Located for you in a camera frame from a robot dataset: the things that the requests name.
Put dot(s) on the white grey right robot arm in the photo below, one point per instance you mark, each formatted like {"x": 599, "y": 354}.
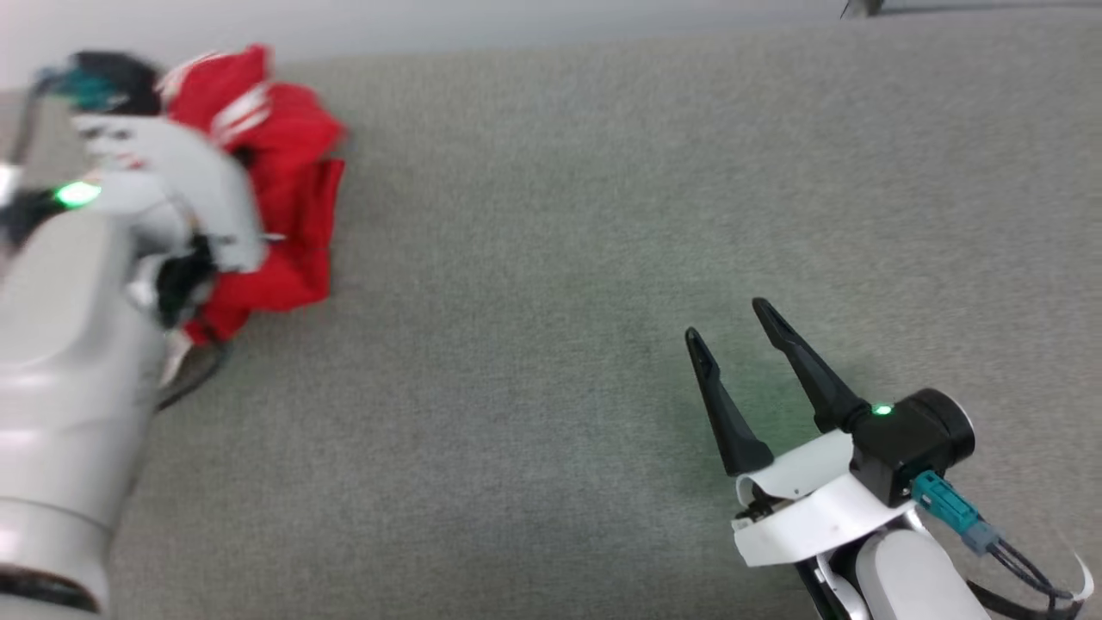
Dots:
{"x": 904, "y": 581}

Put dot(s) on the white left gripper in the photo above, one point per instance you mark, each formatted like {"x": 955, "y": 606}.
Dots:
{"x": 198, "y": 181}

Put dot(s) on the red and white garment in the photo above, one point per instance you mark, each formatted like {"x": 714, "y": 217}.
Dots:
{"x": 293, "y": 189}

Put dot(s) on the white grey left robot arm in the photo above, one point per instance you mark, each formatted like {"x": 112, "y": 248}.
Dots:
{"x": 69, "y": 362}

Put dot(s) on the dark grey slanted leg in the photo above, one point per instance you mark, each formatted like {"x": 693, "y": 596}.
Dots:
{"x": 861, "y": 7}

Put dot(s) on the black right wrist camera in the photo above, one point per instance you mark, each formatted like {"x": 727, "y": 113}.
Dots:
{"x": 913, "y": 439}

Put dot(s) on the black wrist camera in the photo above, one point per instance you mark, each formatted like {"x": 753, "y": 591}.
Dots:
{"x": 125, "y": 82}
{"x": 913, "y": 439}

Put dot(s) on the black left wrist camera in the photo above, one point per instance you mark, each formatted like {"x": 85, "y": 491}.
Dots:
{"x": 125, "y": 82}

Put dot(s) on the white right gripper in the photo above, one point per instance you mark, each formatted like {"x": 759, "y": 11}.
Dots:
{"x": 818, "y": 517}

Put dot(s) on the grey fabric sofa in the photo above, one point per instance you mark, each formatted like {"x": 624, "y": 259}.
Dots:
{"x": 560, "y": 258}

